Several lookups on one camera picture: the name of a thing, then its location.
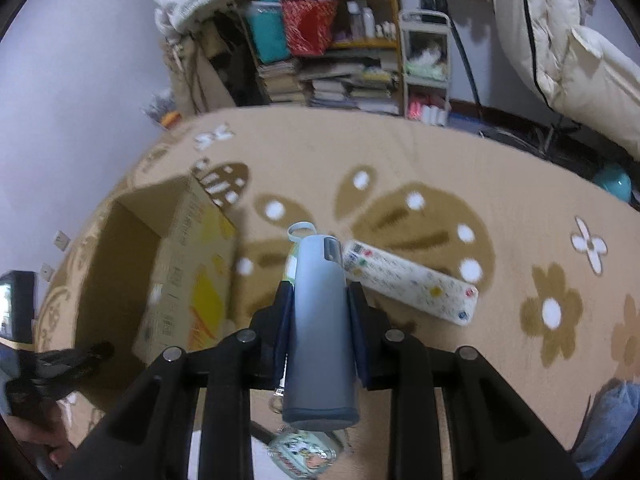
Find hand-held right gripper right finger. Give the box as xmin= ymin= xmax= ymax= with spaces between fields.
xmin=346 ymin=281 xmax=583 ymax=480

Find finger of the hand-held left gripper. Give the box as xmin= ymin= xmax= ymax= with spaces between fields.
xmin=37 ymin=341 xmax=116 ymax=390

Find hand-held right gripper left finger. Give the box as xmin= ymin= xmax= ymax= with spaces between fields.
xmin=52 ymin=280 xmax=297 ymax=480

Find light blue thermos bottle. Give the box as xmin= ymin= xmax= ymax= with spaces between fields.
xmin=281 ymin=221 xmax=361 ymax=432

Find white remote control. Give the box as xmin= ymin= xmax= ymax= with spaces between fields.
xmin=342 ymin=241 xmax=479 ymax=327

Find cardboard box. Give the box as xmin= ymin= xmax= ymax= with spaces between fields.
xmin=70 ymin=172 xmax=239 ymax=411

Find cartoon acrylic charm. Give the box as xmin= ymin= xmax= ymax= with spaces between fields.
xmin=267 ymin=427 xmax=346 ymax=480

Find person's left hand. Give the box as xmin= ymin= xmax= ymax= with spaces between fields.
xmin=10 ymin=409 xmax=77 ymax=467

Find tan flower print blanket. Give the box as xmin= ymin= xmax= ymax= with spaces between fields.
xmin=35 ymin=107 xmax=640 ymax=480

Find small plush toy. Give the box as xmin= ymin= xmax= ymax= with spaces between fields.
xmin=142 ymin=92 xmax=181 ymax=131

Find stack of books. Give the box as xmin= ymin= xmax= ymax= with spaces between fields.
xmin=256 ymin=52 xmax=401 ymax=116

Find person's blue jeans leg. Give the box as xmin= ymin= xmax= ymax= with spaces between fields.
xmin=572 ymin=380 xmax=637 ymax=478

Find beige hanging pants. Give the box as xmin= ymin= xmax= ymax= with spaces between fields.
xmin=167 ymin=25 xmax=241 ymax=116

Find white trolley cart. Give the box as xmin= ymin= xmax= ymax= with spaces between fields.
xmin=399 ymin=10 xmax=451 ymax=126

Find office chair base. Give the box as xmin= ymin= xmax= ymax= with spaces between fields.
xmin=480 ymin=110 xmax=601 ymax=162

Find teal bag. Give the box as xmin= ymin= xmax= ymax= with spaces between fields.
xmin=247 ymin=0 xmax=291 ymax=65

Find teal helmet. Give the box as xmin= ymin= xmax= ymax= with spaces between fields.
xmin=595 ymin=165 xmax=634 ymax=204

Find red gift bag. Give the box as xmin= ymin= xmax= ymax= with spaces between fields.
xmin=281 ymin=0 xmax=339 ymax=57

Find wooden shelf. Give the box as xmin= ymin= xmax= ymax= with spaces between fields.
xmin=235 ymin=0 xmax=404 ymax=117

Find cream padded coat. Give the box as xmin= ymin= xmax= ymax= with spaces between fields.
xmin=487 ymin=0 xmax=640 ymax=161

